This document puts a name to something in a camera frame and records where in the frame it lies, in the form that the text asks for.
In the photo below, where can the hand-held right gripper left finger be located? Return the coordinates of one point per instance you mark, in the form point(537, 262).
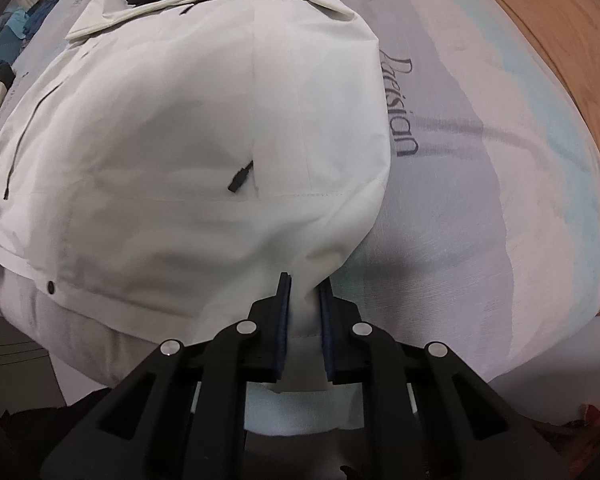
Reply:
point(282, 330)

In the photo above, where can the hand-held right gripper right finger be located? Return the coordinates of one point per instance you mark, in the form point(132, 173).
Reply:
point(326, 330)

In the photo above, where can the white and black hooded jacket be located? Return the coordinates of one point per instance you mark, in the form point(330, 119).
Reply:
point(180, 135)

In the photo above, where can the striped bed quilt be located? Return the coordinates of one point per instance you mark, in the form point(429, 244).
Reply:
point(480, 210)

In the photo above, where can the red cloth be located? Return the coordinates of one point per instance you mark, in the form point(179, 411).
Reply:
point(597, 417)

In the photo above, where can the wooden headboard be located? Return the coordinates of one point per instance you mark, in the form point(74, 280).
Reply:
point(555, 20)

